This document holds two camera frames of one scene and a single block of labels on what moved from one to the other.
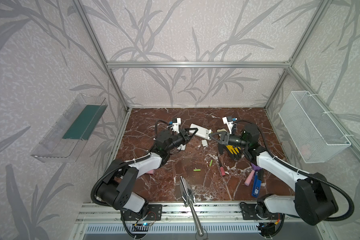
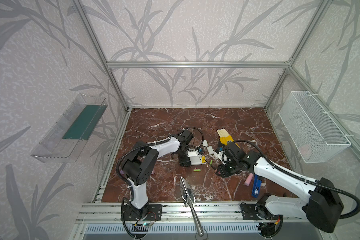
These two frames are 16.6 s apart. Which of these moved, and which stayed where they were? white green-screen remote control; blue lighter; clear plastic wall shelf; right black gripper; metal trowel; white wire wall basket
Moved: white green-screen remote control; right black gripper
Stayed: white wire wall basket; metal trowel; blue lighter; clear plastic wall shelf
